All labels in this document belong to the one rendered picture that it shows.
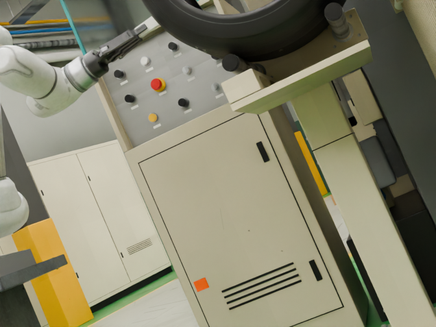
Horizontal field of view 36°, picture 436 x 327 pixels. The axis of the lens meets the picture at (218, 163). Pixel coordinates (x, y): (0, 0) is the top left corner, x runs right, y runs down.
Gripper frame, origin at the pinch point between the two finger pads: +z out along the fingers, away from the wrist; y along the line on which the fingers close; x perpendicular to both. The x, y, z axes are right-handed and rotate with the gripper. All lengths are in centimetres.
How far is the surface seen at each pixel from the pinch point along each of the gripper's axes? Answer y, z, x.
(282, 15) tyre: -12.3, 32.6, 21.6
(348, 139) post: 26, 28, 55
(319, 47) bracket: 24, 35, 27
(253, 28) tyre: -12.3, 25.0, 20.1
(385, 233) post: 26, 22, 84
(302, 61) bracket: 23.8, 29.0, 28.1
